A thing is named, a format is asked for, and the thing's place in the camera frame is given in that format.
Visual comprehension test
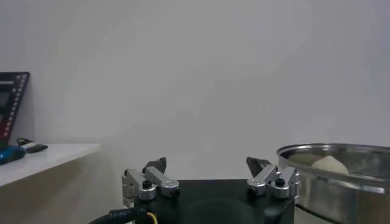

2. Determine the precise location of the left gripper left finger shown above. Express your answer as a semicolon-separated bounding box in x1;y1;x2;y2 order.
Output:
121;156;181;201

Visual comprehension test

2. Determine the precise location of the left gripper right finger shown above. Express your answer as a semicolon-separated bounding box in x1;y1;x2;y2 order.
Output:
245;155;302;200

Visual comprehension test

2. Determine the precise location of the white steamed baozi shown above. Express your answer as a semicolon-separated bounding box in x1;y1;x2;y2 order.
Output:
311;155;350;175

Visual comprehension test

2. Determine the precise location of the steel perforated steamer basket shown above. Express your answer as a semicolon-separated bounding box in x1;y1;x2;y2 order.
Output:
275;142;390;224

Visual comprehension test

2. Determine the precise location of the white side table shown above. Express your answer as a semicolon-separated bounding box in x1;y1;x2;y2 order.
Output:
0;143;101;224

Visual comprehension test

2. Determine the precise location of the small black device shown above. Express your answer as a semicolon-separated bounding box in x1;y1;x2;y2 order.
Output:
24;143;49;154

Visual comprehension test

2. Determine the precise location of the blue computer mouse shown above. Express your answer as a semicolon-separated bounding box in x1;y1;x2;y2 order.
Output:
0;144;27;166

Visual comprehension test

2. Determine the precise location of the black and red laptop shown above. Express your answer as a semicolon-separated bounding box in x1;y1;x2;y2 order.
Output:
0;71;30;149

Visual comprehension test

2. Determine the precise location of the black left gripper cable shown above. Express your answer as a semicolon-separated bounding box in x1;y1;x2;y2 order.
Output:
88;206;159;224

